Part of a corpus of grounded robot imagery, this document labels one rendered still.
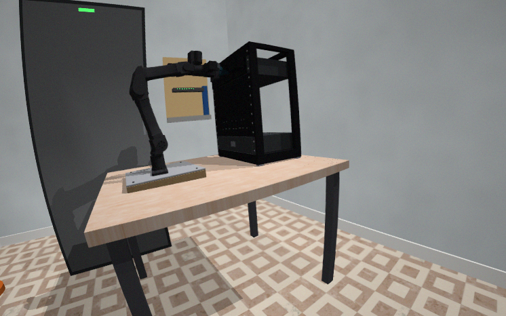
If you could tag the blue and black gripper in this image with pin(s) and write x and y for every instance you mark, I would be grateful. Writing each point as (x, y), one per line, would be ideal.
(217, 73)

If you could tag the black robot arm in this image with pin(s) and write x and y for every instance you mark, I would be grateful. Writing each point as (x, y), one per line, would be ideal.
(157, 140)

